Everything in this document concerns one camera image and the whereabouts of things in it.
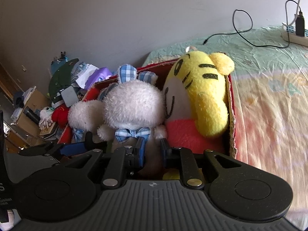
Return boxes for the dark blue cap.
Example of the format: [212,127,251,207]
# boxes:
[13,94,24,107]

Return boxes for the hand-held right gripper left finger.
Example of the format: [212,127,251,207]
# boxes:
[52,137,150,190]

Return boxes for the white power strip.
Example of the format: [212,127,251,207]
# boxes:
[281,22,308,47]

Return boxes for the red cardboard box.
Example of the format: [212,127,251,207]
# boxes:
[56,55,237,159]

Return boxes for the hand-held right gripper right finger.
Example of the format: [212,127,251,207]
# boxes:
[161,138,242,189]

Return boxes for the red cloth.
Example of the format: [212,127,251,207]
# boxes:
[52,105,70,128]

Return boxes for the white floral cloth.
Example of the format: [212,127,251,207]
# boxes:
[39,107,54,128]

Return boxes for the black bottle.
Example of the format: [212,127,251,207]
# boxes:
[23,107,41,125]

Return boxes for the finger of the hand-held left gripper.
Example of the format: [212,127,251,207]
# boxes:
[18,131,93,166]

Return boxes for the large white plush rabbit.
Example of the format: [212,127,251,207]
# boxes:
[97,64,167,174]

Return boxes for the dark green cloth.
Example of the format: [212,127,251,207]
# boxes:
[48,58,80,99]

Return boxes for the black charger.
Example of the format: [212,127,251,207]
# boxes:
[295,12,306,37]

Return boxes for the grey tablet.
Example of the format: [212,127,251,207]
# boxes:
[61,86,79,107]

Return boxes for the brown cardboard box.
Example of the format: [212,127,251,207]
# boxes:
[16,89,50,135]

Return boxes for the purple tissue pack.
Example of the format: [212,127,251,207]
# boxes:
[86,67,113,89]

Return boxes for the small white plush toy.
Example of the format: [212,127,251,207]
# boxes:
[68,100,106,141]

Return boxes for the white plastic bag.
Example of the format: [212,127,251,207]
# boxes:
[71,63,98,88]

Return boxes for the black cable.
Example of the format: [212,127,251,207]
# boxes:
[203,0,305,49]

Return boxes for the yellow tiger plush toy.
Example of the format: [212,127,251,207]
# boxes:
[162,45,235,180]

